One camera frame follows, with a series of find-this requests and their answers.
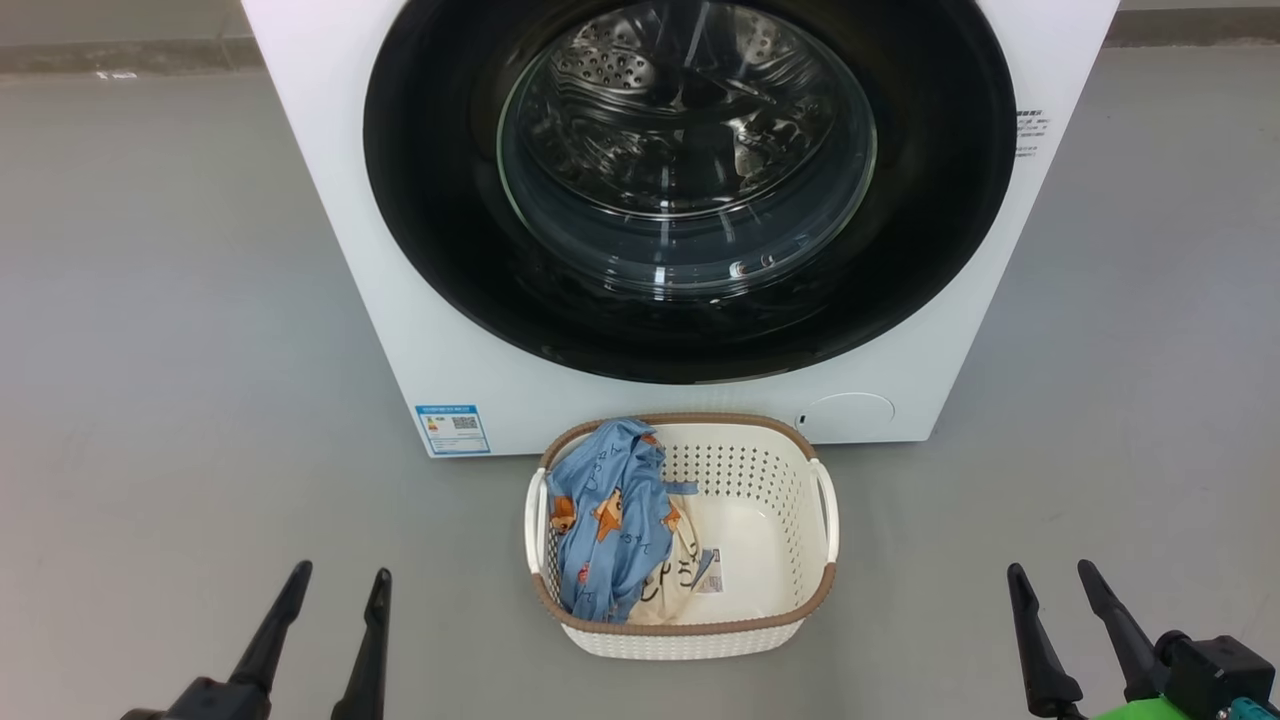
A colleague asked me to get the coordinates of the blue fox print garment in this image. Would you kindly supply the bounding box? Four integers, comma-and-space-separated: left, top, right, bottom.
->
545, 418, 701, 624

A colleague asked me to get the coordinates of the black glass washing machine door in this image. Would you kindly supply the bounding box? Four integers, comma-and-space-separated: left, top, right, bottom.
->
363, 0, 1018, 385

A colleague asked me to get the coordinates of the cream garment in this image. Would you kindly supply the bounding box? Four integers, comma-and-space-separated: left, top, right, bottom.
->
628, 500, 721, 626

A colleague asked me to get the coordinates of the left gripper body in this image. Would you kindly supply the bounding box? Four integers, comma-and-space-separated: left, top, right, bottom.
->
120, 678, 271, 720

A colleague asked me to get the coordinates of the round drain filter cover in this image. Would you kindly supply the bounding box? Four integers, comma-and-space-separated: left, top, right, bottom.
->
800, 392, 896, 444

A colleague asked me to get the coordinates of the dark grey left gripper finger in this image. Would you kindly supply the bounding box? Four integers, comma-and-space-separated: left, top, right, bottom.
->
230, 560, 313, 696
332, 568, 393, 720

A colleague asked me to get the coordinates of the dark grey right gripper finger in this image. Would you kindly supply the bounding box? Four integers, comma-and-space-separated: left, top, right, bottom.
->
1007, 563, 1084, 719
1077, 559, 1166, 703

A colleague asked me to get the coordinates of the cream perforated laundry basket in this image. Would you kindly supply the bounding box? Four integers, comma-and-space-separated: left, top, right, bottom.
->
524, 413, 841, 661

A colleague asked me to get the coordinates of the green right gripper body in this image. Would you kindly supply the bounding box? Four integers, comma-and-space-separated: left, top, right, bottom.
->
1095, 695, 1251, 720

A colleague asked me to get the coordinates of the white front-load washing machine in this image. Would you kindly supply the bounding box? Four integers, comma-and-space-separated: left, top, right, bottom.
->
240, 0, 1121, 459

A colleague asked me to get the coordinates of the steel washing machine drum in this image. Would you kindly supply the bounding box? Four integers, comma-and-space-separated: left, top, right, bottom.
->
520, 0, 851, 216

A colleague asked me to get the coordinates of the blue energy label sticker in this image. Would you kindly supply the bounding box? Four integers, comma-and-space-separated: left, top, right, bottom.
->
415, 404, 492, 457

